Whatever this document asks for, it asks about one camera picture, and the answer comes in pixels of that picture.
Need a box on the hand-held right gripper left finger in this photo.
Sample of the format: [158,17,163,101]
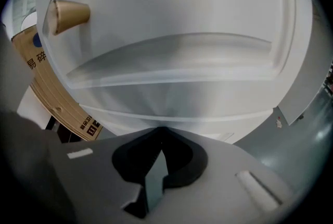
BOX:
[49,126,162,224]

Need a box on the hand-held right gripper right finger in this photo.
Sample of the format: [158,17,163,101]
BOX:
[156,126,294,224]

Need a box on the white cabinet door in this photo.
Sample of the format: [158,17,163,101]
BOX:
[35,0,314,140]

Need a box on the gold cone door knob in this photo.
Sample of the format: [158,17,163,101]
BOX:
[46,0,91,36]

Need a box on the brown cardboard box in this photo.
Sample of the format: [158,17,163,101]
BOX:
[10,23,104,142]

